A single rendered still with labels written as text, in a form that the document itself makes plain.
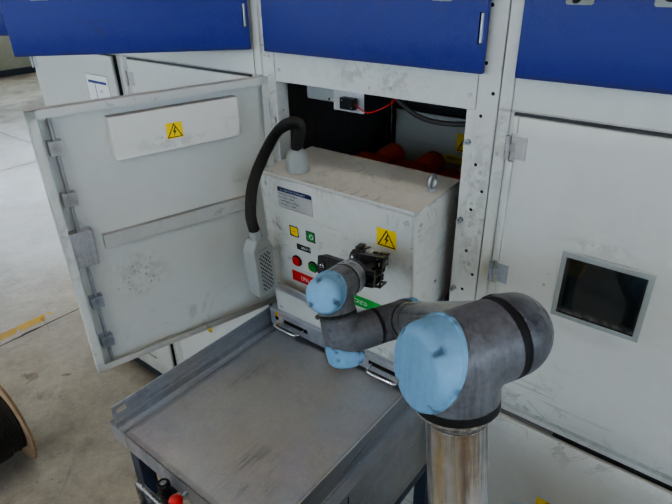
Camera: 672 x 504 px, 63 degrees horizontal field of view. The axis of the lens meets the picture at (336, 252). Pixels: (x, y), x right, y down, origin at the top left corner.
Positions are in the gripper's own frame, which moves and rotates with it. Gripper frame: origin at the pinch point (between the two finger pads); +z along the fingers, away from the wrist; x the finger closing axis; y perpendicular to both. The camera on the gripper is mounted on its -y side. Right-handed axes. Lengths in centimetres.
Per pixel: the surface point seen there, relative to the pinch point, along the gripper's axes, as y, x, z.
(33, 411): -172, -114, 42
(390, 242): 5.2, 4.4, -1.8
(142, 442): -45, -49, -30
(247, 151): -46, 20, 18
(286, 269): -29.7, -12.4, 14.5
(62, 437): -146, -116, 35
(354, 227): -5.0, 6.1, 0.8
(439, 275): 15.1, -5.7, 13.3
